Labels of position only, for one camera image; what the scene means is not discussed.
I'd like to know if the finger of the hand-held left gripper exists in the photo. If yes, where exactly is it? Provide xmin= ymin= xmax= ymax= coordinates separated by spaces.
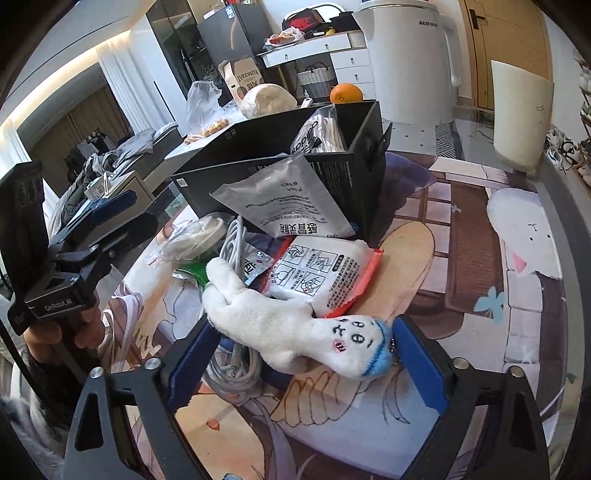
xmin=53 ymin=211 xmax=160 ymax=266
xmin=60 ymin=190 xmax=139 ymax=241

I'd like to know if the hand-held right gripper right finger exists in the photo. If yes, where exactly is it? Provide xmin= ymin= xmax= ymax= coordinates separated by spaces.
xmin=394 ymin=314 xmax=550 ymax=480

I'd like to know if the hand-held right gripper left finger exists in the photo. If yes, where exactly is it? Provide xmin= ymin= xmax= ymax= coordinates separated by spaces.
xmin=65 ymin=318 xmax=222 ymax=480

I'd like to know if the white tube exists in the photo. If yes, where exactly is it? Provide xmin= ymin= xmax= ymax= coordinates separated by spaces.
xmin=202 ymin=256 xmax=394 ymax=381

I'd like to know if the white cable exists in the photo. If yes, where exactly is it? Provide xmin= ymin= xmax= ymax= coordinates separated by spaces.
xmin=203 ymin=216 xmax=265 ymax=403

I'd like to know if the white orange-edged heat pack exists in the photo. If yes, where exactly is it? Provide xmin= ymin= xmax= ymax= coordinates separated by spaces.
xmin=265 ymin=235 xmax=385 ymax=319

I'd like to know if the grey foil packet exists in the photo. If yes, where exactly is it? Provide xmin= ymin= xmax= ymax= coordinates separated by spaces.
xmin=210 ymin=154 xmax=356 ymax=238

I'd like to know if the black box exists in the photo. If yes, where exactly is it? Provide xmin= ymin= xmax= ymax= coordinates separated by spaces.
xmin=170 ymin=99 xmax=393 ymax=243

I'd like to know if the person's left hand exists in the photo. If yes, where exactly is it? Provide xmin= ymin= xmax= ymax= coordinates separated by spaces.
xmin=23 ymin=302 xmax=106 ymax=367

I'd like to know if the pile of grey clothes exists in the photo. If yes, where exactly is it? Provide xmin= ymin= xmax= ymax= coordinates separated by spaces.
xmin=60 ymin=129 xmax=158 ymax=222

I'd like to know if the grey white side table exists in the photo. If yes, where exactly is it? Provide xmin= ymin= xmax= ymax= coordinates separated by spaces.
xmin=164 ymin=111 xmax=241 ymax=160

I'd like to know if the printed table mat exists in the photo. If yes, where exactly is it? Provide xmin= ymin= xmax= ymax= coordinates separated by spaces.
xmin=106 ymin=152 xmax=578 ymax=480

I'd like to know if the white curtain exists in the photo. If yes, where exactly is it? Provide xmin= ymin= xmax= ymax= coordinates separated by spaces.
xmin=99 ymin=41 xmax=178 ymax=139

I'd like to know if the clear plastic bag of snacks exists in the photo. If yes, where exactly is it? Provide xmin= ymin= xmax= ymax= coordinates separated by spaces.
xmin=185 ymin=80 xmax=232 ymax=139

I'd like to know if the dark glass cabinet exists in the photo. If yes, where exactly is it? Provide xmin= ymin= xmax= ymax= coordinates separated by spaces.
xmin=145 ymin=0 xmax=218 ymax=86

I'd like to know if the cardboard fruit box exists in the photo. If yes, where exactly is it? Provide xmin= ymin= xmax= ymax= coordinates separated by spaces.
xmin=219 ymin=58 xmax=264 ymax=103

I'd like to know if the plastic-wrapped cabbage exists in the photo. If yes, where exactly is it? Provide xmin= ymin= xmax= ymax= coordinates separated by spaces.
xmin=239 ymin=84 xmax=298 ymax=119

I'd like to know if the grey fridge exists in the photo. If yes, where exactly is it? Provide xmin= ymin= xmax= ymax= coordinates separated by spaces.
xmin=198 ymin=4 xmax=271 ymax=93

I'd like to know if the clear bag of white socks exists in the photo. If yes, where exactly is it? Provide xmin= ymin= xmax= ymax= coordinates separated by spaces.
xmin=290 ymin=105 xmax=347 ymax=155

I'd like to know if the woven basket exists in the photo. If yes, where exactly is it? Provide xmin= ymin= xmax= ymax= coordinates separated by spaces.
xmin=295 ymin=65 xmax=335 ymax=99

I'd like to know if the orange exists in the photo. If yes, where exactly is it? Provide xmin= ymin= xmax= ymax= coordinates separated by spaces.
xmin=329 ymin=83 xmax=365 ymax=104

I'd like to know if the red black bag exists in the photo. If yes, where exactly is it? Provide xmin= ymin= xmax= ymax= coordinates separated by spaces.
xmin=281 ymin=7 xmax=326 ymax=38

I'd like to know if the shoe rack with shoes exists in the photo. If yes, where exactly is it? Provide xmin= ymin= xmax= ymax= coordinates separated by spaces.
xmin=545 ymin=46 xmax=591 ymax=185

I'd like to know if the white trash bin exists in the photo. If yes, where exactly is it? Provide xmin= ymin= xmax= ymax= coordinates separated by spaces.
xmin=490 ymin=60 xmax=555 ymax=172

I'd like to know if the white desk with drawers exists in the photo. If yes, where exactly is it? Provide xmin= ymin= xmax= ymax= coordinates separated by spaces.
xmin=257 ymin=32 xmax=377 ymax=100

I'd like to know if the large white cylindrical bin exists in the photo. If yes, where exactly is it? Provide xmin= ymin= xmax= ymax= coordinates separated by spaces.
xmin=353 ymin=0 xmax=462 ymax=125

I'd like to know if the wooden door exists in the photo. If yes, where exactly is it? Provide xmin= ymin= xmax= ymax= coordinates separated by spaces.
xmin=464 ymin=0 xmax=555 ymax=112

